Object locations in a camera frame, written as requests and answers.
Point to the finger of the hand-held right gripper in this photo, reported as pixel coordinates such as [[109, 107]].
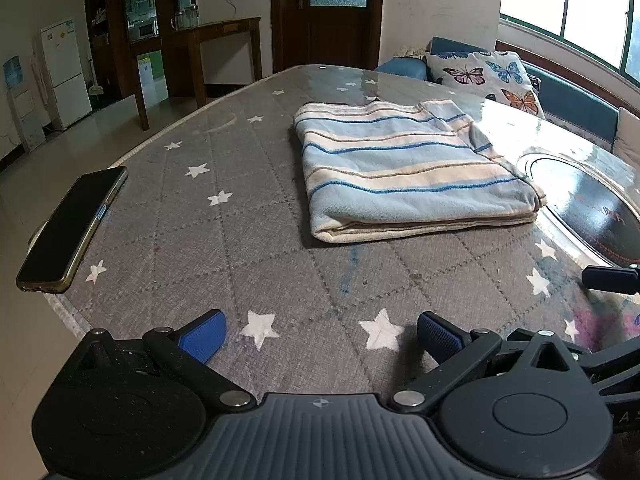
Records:
[[610, 279]]

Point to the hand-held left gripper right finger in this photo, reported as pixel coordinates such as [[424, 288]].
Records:
[[439, 336]]

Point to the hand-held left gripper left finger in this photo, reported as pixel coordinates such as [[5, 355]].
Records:
[[205, 336]]

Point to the striped blue cream sweater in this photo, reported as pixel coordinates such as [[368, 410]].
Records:
[[400, 170]]

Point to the round table heater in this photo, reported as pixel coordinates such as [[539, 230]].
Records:
[[595, 210]]

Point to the grey star tablecloth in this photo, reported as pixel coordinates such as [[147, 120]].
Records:
[[225, 260]]

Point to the beige cushion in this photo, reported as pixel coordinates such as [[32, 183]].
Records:
[[629, 132]]

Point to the black smartphone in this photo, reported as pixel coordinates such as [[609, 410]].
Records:
[[70, 232]]

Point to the blue sofa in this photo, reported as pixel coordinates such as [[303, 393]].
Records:
[[575, 100]]

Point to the dark patterned cushion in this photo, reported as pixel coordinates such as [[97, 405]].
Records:
[[533, 83]]

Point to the butterfly print pillow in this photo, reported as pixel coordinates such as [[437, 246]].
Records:
[[485, 75]]

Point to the white small appliance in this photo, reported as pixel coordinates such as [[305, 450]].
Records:
[[150, 74]]

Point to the green framed window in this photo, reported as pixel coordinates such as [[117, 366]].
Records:
[[590, 5]]

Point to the white broom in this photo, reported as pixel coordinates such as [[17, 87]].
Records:
[[94, 80]]

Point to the cream knitted cloth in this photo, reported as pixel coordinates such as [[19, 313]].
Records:
[[410, 52]]

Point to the white water dispenser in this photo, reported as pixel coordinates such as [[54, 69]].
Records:
[[20, 105]]

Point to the white refrigerator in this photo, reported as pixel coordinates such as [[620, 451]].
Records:
[[65, 75]]

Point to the wooden console table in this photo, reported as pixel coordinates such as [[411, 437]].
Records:
[[220, 27]]

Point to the microwave oven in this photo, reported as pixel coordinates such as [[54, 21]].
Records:
[[146, 30]]

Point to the glass jar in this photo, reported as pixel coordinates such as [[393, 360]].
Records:
[[192, 15], [178, 20]]

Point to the dark wooden cabinet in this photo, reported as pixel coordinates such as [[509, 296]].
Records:
[[110, 25]]

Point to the dark wooden door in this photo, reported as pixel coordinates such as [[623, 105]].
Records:
[[325, 30]]

